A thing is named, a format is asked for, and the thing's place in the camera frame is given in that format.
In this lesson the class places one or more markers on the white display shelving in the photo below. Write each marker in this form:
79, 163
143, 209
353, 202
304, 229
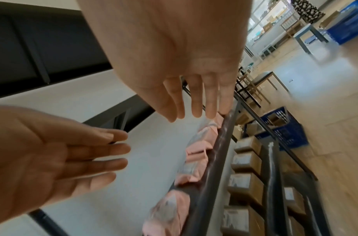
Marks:
269, 23

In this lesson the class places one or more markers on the person's right hand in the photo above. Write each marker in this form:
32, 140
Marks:
173, 46

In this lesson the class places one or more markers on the black white dotted fabric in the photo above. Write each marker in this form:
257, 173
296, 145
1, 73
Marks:
307, 10

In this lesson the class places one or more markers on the wooden chair with grey seat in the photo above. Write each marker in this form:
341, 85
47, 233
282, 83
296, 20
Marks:
263, 76

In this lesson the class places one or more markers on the small grey table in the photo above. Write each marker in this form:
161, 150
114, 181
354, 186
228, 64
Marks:
305, 31

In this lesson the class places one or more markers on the dark metal shelf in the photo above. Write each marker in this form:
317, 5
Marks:
215, 161

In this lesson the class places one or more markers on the group of brown cardboard boxes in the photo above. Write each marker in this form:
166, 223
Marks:
244, 186

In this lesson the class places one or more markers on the person's left hand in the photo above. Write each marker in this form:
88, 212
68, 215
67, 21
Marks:
36, 156

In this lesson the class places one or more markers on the blue plastic crate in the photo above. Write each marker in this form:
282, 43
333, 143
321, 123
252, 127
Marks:
292, 136
348, 25

